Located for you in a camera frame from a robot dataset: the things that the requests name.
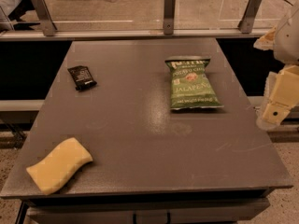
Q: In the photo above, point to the left metal rail bracket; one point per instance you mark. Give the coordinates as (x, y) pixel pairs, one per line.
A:
(47, 26)

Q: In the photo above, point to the right metal rail bracket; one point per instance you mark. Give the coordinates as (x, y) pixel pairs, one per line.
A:
(245, 26)

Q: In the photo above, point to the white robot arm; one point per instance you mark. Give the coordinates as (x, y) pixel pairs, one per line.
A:
(283, 39)

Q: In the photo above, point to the green jalapeno chip bag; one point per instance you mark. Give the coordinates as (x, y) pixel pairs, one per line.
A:
(190, 87)

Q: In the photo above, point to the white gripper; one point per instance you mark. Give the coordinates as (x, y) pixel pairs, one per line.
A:
(288, 37)

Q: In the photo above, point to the yellow sponge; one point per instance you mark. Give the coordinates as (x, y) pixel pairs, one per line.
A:
(54, 171)

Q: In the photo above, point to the middle metal rail bracket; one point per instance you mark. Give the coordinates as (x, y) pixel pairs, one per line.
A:
(169, 16)

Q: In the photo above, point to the metal guard rail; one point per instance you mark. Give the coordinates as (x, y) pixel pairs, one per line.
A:
(134, 34)

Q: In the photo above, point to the metal rail bracket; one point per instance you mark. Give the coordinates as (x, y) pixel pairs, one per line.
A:
(47, 26)
(169, 16)
(245, 26)

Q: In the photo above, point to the black rxbar chocolate bar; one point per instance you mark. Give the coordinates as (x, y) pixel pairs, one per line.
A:
(82, 77)

